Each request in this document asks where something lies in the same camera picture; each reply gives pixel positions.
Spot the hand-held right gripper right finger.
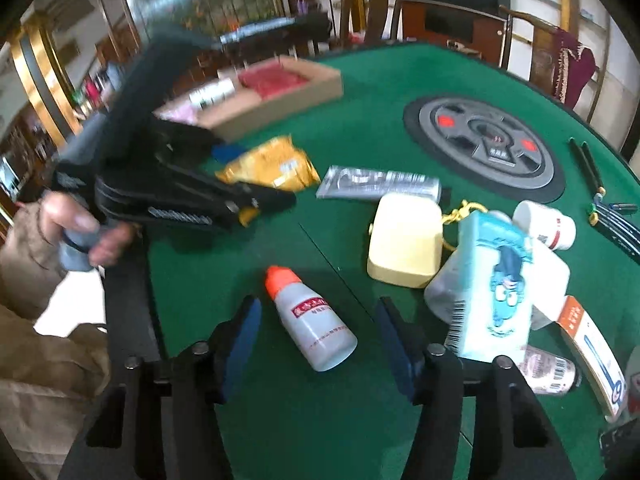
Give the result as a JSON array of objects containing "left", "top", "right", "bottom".
[{"left": 375, "top": 296, "right": 576, "bottom": 480}]

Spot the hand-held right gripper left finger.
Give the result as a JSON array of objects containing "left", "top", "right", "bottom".
[{"left": 57, "top": 295, "right": 263, "bottom": 480}]

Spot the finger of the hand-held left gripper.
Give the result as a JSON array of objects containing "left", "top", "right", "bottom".
[
  {"left": 152, "top": 119, "right": 246, "bottom": 163},
  {"left": 150, "top": 162, "right": 298, "bottom": 233}
]

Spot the yellow snack packet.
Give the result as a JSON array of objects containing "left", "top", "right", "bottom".
[{"left": 215, "top": 135, "right": 321, "bottom": 227}]

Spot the pink transparent pouch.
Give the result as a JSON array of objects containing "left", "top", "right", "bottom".
[{"left": 157, "top": 97, "right": 201, "bottom": 126}]

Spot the white bottle with text label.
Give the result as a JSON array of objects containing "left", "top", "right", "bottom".
[{"left": 189, "top": 79, "right": 237, "bottom": 109}]

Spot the cardboard box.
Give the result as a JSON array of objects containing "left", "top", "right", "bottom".
[{"left": 152, "top": 55, "right": 345, "bottom": 143}]

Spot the white bottle with orange cap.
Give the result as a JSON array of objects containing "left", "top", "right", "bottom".
[{"left": 265, "top": 265, "right": 358, "bottom": 373}]

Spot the red foil packet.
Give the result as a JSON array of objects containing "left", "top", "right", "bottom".
[{"left": 237, "top": 62, "right": 313, "bottom": 98}]

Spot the yellow case with gold clasp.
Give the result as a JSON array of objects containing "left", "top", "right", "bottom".
[{"left": 367, "top": 192, "right": 488, "bottom": 288}]

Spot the teal cartoon tissue pack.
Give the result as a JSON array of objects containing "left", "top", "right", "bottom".
[{"left": 445, "top": 210, "right": 536, "bottom": 366}]

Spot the silver tube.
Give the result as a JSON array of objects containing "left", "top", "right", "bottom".
[{"left": 316, "top": 165, "right": 443, "bottom": 203}]

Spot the small white barcode bottle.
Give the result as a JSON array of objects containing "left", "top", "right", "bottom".
[{"left": 517, "top": 345, "right": 583, "bottom": 396}]

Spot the white plastic bottle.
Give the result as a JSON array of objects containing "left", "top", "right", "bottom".
[{"left": 425, "top": 247, "right": 571, "bottom": 332}]

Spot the white pill bottle red label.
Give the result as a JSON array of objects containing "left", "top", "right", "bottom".
[{"left": 512, "top": 200, "right": 577, "bottom": 251}]

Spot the person's left forearm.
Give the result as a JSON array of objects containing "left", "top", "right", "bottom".
[{"left": 0, "top": 200, "right": 66, "bottom": 321}]

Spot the person's left hand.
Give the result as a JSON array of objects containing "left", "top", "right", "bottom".
[{"left": 37, "top": 191, "right": 138, "bottom": 268}]

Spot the black glass side table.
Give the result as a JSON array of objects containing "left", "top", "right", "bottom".
[{"left": 220, "top": 12, "right": 332, "bottom": 56}]

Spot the person's tan jacket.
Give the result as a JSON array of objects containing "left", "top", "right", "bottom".
[{"left": 0, "top": 305, "right": 113, "bottom": 480}]

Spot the dark wooden armchair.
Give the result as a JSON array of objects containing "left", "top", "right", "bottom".
[{"left": 334, "top": 0, "right": 417, "bottom": 51}]

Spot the white and orange carton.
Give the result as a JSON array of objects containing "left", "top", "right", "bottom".
[{"left": 555, "top": 295, "right": 628, "bottom": 421}]

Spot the round grey table console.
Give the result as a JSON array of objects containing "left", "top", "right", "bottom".
[{"left": 402, "top": 95, "right": 566, "bottom": 203}]

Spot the black stick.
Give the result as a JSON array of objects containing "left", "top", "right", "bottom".
[
  {"left": 580, "top": 140, "right": 607, "bottom": 196},
  {"left": 569, "top": 137, "right": 601, "bottom": 195}
]

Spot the brown television cabinet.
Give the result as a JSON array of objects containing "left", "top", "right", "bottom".
[{"left": 400, "top": 0, "right": 511, "bottom": 68}]

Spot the wooden chair with cloth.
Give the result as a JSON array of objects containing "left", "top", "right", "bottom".
[{"left": 499, "top": 4, "right": 612, "bottom": 123}]

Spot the maroon fringed cloth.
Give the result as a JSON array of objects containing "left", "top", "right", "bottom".
[{"left": 552, "top": 27, "right": 598, "bottom": 106}]

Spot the gold metal frame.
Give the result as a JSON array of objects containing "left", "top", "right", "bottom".
[{"left": 10, "top": 25, "right": 81, "bottom": 146}]

